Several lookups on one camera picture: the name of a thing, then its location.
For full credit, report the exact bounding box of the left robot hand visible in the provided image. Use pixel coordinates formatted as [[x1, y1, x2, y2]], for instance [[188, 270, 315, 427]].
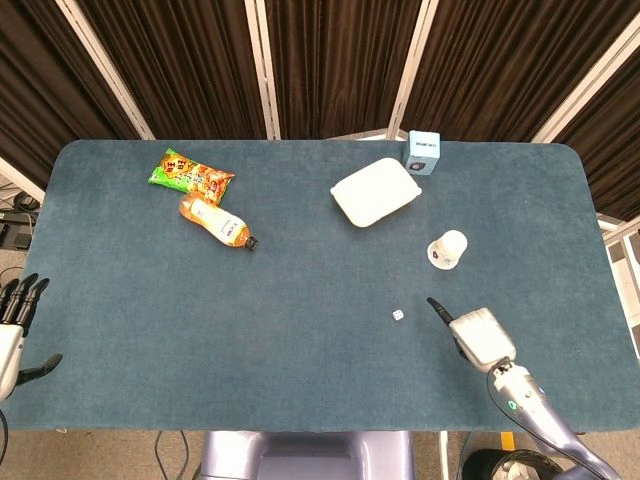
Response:
[[0, 273, 64, 402]]

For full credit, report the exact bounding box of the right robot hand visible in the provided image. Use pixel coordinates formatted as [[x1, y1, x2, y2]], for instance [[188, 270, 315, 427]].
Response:
[[426, 297, 517, 373]]

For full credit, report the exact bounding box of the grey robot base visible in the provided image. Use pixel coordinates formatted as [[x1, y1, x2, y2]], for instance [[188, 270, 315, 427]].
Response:
[[198, 430, 417, 480]]

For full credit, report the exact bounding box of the white paper cup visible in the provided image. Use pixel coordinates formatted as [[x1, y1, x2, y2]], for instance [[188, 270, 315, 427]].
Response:
[[426, 229, 469, 270]]

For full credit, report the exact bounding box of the black round bin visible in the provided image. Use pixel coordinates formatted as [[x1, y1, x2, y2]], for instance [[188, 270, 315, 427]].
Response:
[[460, 448, 566, 480]]

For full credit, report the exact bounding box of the white shelf rack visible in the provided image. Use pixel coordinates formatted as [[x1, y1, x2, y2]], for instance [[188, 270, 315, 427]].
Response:
[[597, 214, 640, 361]]

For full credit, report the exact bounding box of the blue table cloth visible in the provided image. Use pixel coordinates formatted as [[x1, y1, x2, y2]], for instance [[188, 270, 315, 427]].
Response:
[[0, 138, 630, 434]]

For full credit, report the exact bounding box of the white plastic lunch box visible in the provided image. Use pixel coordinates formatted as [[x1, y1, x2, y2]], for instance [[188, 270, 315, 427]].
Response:
[[329, 157, 424, 229]]

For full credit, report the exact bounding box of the light blue carton box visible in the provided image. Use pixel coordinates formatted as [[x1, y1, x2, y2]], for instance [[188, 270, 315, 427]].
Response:
[[402, 129, 442, 177]]

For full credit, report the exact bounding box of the orange drink bottle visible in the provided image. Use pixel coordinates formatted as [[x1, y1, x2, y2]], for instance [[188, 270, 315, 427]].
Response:
[[179, 194, 259, 252]]

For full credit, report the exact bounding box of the green orange snack bag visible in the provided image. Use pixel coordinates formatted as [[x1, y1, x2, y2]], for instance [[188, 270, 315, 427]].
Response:
[[147, 147, 236, 207]]

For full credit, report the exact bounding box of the dark pleated screen partition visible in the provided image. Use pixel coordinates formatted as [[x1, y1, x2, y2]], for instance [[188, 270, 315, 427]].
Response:
[[0, 0, 640, 221]]

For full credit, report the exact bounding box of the black floor cable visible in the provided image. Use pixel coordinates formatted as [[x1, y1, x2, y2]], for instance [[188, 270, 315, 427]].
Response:
[[153, 430, 202, 480]]

